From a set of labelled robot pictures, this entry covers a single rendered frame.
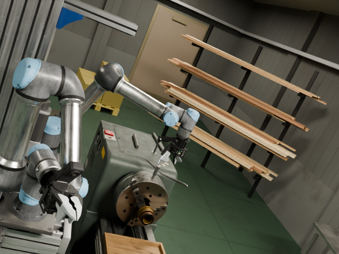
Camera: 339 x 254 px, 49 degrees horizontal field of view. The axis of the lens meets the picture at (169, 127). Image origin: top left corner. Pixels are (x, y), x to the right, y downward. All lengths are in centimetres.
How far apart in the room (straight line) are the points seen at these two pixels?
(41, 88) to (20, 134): 20
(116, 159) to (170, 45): 666
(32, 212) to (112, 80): 72
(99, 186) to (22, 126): 97
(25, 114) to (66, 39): 721
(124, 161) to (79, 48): 650
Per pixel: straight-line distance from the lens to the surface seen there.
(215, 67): 919
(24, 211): 164
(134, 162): 228
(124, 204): 220
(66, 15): 163
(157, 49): 870
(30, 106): 141
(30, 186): 127
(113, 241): 219
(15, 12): 157
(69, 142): 135
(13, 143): 147
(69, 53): 864
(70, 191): 110
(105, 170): 225
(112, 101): 699
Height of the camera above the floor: 214
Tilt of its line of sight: 16 degrees down
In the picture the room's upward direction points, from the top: 24 degrees clockwise
